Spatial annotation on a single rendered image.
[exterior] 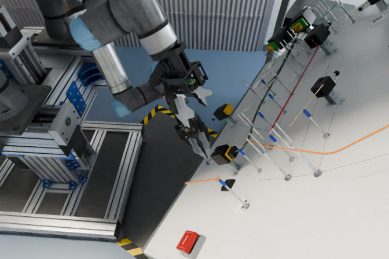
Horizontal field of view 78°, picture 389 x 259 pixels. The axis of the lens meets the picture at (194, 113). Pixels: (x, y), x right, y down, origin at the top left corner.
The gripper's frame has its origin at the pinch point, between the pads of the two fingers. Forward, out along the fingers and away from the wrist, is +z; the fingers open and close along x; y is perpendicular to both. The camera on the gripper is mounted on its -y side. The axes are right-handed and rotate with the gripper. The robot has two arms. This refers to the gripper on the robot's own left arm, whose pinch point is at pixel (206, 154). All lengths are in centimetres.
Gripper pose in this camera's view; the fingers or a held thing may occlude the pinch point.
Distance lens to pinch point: 84.5
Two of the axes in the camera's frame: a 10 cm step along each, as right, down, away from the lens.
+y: -1.9, 0.9, -9.8
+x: 8.6, -4.6, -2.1
